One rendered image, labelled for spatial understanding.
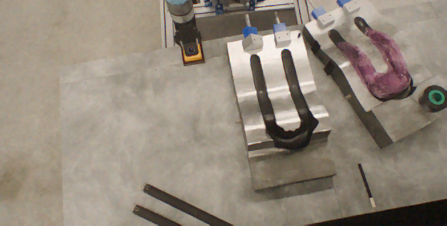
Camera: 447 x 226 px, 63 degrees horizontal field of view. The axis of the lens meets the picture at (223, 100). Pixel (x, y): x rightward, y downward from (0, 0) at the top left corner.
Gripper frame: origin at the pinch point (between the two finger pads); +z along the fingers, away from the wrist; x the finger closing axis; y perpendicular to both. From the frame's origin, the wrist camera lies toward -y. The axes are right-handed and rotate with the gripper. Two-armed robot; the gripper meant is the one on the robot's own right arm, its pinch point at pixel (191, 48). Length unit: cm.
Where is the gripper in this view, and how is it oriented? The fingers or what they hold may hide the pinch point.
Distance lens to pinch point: 132.7
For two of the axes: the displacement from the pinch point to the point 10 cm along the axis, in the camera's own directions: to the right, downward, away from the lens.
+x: -9.8, 1.8, -0.2
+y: -1.7, -9.3, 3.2
